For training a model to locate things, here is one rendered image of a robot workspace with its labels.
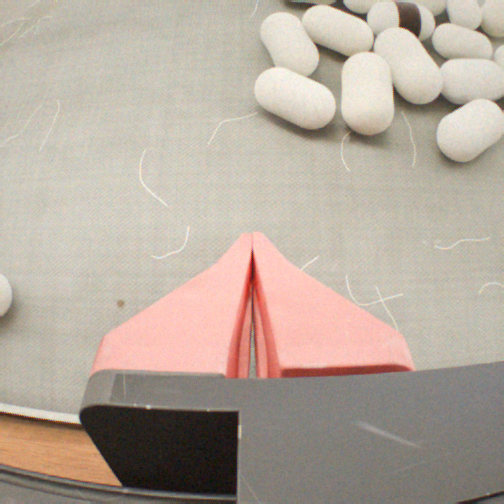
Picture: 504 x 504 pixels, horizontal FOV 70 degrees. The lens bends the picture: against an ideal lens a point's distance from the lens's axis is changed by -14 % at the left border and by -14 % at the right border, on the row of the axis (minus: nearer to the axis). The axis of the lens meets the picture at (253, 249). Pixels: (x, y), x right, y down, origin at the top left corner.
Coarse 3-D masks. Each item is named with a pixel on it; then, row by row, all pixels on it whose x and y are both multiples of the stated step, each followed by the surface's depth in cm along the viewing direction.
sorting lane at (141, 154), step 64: (0, 0) 18; (64, 0) 17; (128, 0) 17; (192, 0) 17; (256, 0) 17; (384, 0) 18; (0, 64) 17; (64, 64) 16; (128, 64) 16; (192, 64) 16; (256, 64) 16; (320, 64) 16; (0, 128) 16; (64, 128) 16; (128, 128) 16; (192, 128) 16; (256, 128) 16; (320, 128) 16; (0, 192) 15; (64, 192) 15; (128, 192) 15; (192, 192) 15; (256, 192) 15; (320, 192) 15; (384, 192) 15; (448, 192) 15; (0, 256) 14; (64, 256) 14; (128, 256) 14; (192, 256) 14; (320, 256) 14; (384, 256) 14; (448, 256) 14; (0, 320) 14; (64, 320) 14; (384, 320) 14; (448, 320) 14; (0, 384) 13; (64, 384) 13
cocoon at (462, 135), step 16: (464, 112) 14; (480, 112) 14; (496, 112) 14; (448, 128) 14; (464, 128) 14; (480, 128) 14; (496, 128) 14; (448, 144) 14; (464, 144) 14; (480, 144) 14; (464, 160) 14
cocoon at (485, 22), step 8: (488, 0) 16; (496, 0) 16; (480, 8) 17; (488, 8) 16; (496, 8) 16; (488, 16) 16; (496, 16) 16; (480, 24) 17; (488, 24) 16; (496, 24) 16; (488, 32) 17; (496, 32) 16
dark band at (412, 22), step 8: (400, 8) 15; (408, 8) 15; (416, 8) 15; (400, 16) 15; (408, 16) 15; (416, 16) 15; (400, 24) 15; (408, 24) 15; (416, 24) 15; (416, 32) 16
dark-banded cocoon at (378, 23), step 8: (376, 8) 15; (384, 8) 15; (392, 8) 15; (424, 8) 15; (368, 16) 16; (376, 16) 15; (384, 16) 15; (392, 16) 15; (424, 16) 15; (432, 16) 15; (368, 24) 16; (376, 24) 16; (384, 24) 15; (392, 24) 15; (424, 24) 15; (432, 24) 15; (376, 32) 16; (424, 32) 16; (432, 32) 16
